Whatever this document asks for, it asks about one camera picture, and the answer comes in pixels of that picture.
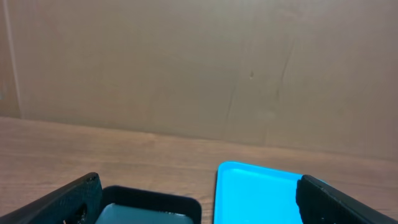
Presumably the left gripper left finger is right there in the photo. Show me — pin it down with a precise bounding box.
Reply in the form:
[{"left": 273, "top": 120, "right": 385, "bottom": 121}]
[{"left": 1, "top": 172, "right": 102, "bottom": 224}]

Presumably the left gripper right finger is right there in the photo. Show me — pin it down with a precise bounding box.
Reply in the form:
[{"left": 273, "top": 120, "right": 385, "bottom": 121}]
[{"left": 295, "top": 175, "right": 397, "bottom": 224}]

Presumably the teal plastic tray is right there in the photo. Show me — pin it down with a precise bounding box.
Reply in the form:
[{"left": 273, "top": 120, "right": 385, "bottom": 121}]
[{"left": 213, "top": 161, "right": 327, "bottom": 224}]

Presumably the black plastic tray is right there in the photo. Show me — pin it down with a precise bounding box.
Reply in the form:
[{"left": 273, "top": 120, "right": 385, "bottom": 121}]
[{"left": 95, "top": 185, "right": 202, "bottom": 224}]

